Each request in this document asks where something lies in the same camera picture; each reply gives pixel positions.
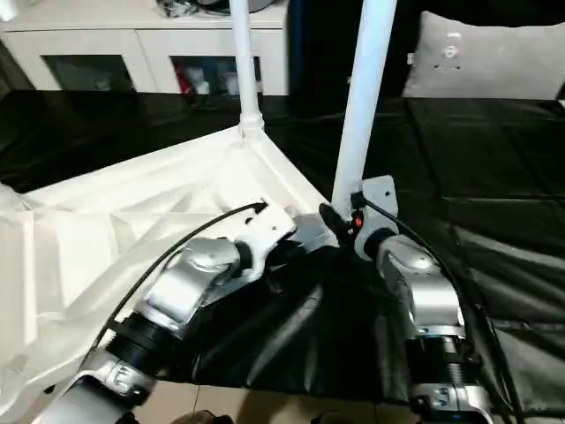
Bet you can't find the white plastic table leg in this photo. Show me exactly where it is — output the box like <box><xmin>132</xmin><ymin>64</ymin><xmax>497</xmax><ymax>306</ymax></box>
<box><xmin>330</xmin><ymin>0</ymin><xmax>399</xmax><ymax>218</ymax></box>
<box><xmin>228</xmin><ymin>0</ymin><xmax>267</xmax><ymax>140</ymax></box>

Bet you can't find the white plastic table top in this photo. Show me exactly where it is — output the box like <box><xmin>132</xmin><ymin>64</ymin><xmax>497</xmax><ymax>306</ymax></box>
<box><xmin>0</xmin><ymin>124</ymin><xmax>343</xmax><ymax>416</ymax></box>

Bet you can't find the black work mat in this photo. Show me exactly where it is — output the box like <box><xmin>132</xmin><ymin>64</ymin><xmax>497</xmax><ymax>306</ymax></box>
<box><xmin>0</xmin><ymin>88</ymin><xmax>565</xmax><ymax>416</ymax></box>

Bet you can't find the dark left robot foot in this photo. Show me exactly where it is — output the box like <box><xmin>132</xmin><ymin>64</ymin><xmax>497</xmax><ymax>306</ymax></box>
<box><xmin>169</xmin><ymin>409</ymin><xmax>234</xmax><ymax>424</ymax></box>

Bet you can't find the grey cushion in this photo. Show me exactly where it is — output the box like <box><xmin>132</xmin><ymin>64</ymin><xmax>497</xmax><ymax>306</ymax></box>
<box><xmin>401</xmin><ymin>10</ymin><xmax>565</xmax><ymax>101</ymax></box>

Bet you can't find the grey carrying case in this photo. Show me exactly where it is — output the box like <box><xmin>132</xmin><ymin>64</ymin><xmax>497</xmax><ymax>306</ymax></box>
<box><xmin>157</xmin><ymin>0</ymin><xmax>289</xmax><ymax>19</ymax></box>

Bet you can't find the white cabinet with glass doors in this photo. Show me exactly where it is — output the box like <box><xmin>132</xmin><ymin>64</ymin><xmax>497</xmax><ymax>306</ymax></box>
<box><xmin>0</xmin><ymin>0</ymin><xmax>290</xmax><ymax>95</ymax></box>

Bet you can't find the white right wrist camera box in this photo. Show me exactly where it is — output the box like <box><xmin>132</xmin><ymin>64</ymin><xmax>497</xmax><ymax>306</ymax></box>
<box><xmin>351</xmin><ymin>174</ymin><xmax>397</xmax><ymax>232</ymax></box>

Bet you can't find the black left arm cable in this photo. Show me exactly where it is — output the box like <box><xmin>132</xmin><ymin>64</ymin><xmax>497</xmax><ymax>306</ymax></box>
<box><xmin>100</xmin><ymin>201</ymin><xmax>269</xmax><ymax>356</ymax></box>

